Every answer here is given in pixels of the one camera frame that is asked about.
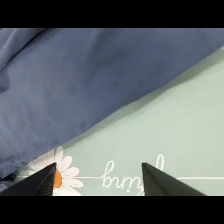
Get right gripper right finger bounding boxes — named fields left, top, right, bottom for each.
left=141, top=162, right=207, bottom=197

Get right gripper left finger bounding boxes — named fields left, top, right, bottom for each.
left=0, top=161, right=58, bottom=197

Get blue T-shirt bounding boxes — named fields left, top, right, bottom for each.
left=0, top=27, right=224, bottom=194

